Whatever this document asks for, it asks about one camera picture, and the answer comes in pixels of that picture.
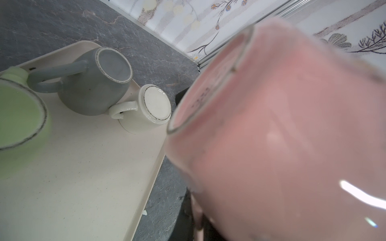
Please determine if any black mug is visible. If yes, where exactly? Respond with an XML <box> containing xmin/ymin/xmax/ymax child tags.
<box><xmin>175</xmin><ymin>87</ymin><xmax>189</xmax><ymax>106</ymax></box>

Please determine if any grey mug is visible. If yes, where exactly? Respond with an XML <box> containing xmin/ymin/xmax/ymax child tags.
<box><xmin>27</xmin><ymin>47</ymin><xmax>133</xmax><ymax>116</ymax></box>

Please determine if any pink mug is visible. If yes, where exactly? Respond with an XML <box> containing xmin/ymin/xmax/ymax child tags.
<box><xmin>165</xmin><ymin>18</ymin><xmax>386</xmax><ymax>241</ymax></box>

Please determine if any light green mug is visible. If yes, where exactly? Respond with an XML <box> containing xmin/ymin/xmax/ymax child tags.
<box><xmin>1</xmin><ymin>67</ymin><xmax>51</xmax><ymax>179</ymax></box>

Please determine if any cream white mug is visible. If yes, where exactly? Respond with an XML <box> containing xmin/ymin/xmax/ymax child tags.
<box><xmin>108</xmin><ymin>84</ymin><xmax>171</xmax><ymax>134</ymax></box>

